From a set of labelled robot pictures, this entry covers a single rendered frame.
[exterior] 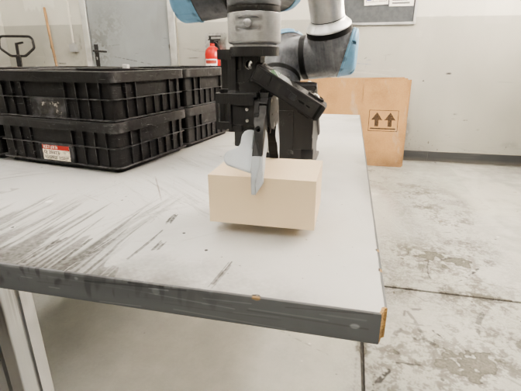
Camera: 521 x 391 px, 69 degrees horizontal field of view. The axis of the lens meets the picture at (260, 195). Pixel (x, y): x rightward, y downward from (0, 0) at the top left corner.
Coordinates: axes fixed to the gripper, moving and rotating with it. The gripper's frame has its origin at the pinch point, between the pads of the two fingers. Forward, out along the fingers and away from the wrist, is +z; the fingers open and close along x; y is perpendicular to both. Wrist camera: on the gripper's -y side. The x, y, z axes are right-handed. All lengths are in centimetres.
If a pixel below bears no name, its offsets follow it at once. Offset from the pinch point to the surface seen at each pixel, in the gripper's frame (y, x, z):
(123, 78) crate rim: 37.9, -23.2, -14.4
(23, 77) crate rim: 64, -23, -15
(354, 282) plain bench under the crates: -13.8, 15.8, 7.2
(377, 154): -42, -314, 68
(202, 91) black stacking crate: 33, -60, -9
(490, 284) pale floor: -79, -111, 78
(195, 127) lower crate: 34, -54, 1
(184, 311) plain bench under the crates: 6.0, 21.4, 10.3
